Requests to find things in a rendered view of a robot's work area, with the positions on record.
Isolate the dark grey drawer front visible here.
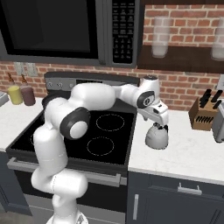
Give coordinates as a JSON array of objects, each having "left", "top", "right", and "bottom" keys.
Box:
[{"left": 127, "top": 171, "right": 224, "bottom": 203}]

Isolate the brown squeeze bottle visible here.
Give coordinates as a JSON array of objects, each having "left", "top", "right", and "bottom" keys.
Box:
[{"left": 19, "top": 73, "right": 37, "bottom": 107}]

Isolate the silver oven door handle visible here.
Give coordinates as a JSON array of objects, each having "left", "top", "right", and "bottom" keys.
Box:
[{"left": 6, "top": 157, "right": 123, "bottom": 188}]

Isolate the silver kettle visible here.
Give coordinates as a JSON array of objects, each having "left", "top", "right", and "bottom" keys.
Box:
[{"left": 144, "top": 122, "right": 170, "bottom": 151}]

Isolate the dark grey cupboard door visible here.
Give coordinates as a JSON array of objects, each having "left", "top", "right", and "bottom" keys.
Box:
[{"left": 125, "top": 187, "right": 224, "bottom": 224}]

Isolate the dark wooden shelf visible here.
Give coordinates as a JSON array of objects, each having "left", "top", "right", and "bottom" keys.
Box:
[{"left": 136, "top": 45, "right": 224, "bottom": 74}]

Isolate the grey microwave door handle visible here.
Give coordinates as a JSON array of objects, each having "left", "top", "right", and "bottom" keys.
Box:
[{"left": 97, "top": 0, "right": 108, "bottom": 66}]

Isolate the black microwave oven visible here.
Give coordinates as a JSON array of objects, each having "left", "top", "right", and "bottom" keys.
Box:
[{"left": 0, "top": 0, "right": 145, "bottom": 69}]

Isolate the grey flat object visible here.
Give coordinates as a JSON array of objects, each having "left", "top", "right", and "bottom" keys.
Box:
[{"left": 0, "top": 91, "right": 10, "bottom": 108}]

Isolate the yellow squeeze bottle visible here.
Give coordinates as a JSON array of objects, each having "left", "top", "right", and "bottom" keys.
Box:
[{"left": 6, "top": 72, "right": 24, "bottom": 106}]

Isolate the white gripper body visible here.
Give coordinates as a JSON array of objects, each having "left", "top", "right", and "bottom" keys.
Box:
[{"left": 136, "top": 108, "right": 170, "bottom": 127}]

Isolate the black microwave door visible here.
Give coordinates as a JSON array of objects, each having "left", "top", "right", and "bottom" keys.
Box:
[{"left": 0, "top": 0, "right": 102, "bottom": 64}]

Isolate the dark grey cupboard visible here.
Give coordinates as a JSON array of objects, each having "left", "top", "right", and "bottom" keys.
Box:
[{"left": 0, "top": 150, "right": 33, "bottom": 217}]

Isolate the silver drawer handle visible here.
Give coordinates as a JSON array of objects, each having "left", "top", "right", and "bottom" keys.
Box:
[{"left": 177, "top": 182, "right": 203, "bottom": 196}]

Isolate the black pan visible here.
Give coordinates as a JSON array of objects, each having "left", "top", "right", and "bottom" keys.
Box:
[{"left": 41, "top": 90, "right": 74, "bottom": 110}]

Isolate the wooden knife block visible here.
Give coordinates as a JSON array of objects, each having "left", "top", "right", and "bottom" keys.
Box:
[{"left": 188, "top": 96, "right": 221, "bottom": 132}]

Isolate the dark wooden wall cupboard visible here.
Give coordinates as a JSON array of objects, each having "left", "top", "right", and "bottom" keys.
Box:
[{"left": 140, "top": 0, "right": 224, "bottom": 6}]

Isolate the silver toaster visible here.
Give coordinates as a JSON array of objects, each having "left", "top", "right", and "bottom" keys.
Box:
[{"left": 211, "top": 101, "right": 224, "bottom": 144}]

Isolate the black-handled knife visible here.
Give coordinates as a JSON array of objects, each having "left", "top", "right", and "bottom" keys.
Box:
[
  {"left": 199, "top": 88, "right": 213, "bottom": 109},
  {"left": 213, "top": 100, "right": 224, "bottom": 110},
  {"left": 210, "top": 89, "right": 224, "bottom": 103}
]

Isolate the clear glass jar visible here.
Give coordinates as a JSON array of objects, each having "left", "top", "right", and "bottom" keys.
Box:
[
  {"left": 210, "top": 16, "right": 224, "bottom": 62},
  {"left": 150, "top": 15, "right": 171, "bottom": 59}
]

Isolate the silver cupboard door handle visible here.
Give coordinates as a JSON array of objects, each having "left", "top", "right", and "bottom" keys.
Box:
[{"left": 132, "top": 193, "right": 140, "bottom": 221}]

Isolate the black oven door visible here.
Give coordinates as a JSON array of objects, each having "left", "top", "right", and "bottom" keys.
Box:
[{"left": 11, "top": 168, "right": 128, "bottom": 214}]

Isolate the black stove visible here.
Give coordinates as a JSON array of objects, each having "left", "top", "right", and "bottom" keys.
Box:
[{"left": 5, "top": 71, "right": 142, "bottom": 224}]

